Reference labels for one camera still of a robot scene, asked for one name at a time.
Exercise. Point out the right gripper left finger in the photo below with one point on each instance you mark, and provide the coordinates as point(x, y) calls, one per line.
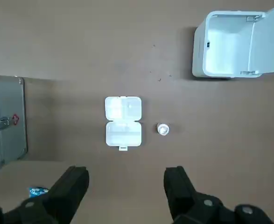
point(66, 193)

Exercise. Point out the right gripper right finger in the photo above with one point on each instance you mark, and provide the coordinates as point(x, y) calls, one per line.
point(183, 198)

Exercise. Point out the small white medicine bottle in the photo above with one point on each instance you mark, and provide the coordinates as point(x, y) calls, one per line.
point(163, 129)

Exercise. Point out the white open pill box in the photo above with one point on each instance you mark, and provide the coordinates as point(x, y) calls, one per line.
point(122, 135)

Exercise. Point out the blue pill blister packet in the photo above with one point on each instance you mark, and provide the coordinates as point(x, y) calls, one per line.
point(35, 191)

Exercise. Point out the silver aluminium medical case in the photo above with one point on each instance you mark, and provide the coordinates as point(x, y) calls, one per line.
point(8, 140)

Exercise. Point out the white lidded waste bin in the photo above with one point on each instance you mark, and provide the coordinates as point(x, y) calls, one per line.
point(220, 46)

